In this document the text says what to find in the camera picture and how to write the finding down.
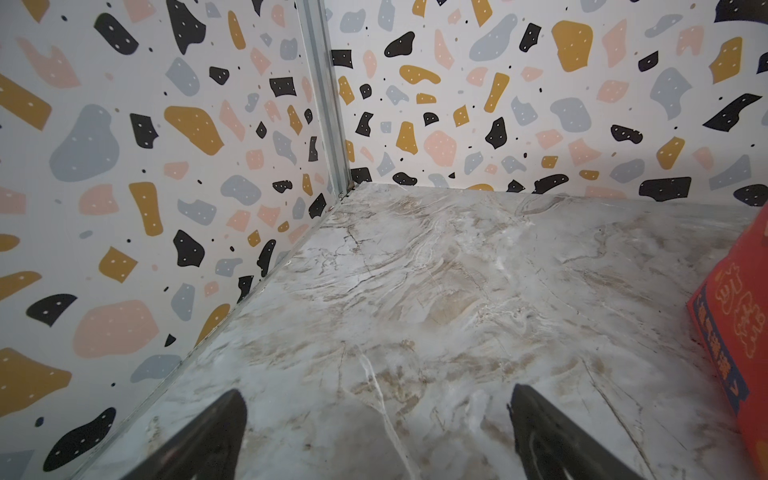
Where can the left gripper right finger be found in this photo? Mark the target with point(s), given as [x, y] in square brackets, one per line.
[551, 446]

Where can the left corner aluminium post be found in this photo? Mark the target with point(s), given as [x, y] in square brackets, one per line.
[313, 21]

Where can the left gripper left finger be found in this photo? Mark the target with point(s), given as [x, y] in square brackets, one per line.
[206, 448]

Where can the red paper bag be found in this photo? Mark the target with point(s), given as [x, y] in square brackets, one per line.
[729, 310]

